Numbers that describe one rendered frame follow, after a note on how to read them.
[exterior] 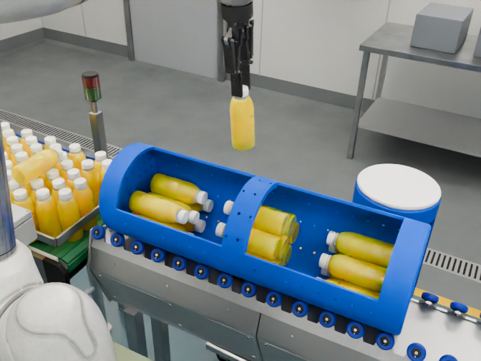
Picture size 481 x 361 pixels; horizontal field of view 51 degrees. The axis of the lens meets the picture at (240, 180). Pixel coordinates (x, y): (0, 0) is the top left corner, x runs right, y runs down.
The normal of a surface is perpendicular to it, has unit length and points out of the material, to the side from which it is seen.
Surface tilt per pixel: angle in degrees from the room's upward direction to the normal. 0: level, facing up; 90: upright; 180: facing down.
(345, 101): 76
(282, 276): 90
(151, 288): 70
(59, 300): 5
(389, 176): 0
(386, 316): 94
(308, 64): 90
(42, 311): 4
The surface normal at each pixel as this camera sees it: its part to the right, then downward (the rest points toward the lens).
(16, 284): 0.84, 0.04
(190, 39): -0.48, 0.46
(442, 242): 0.02, -0.84
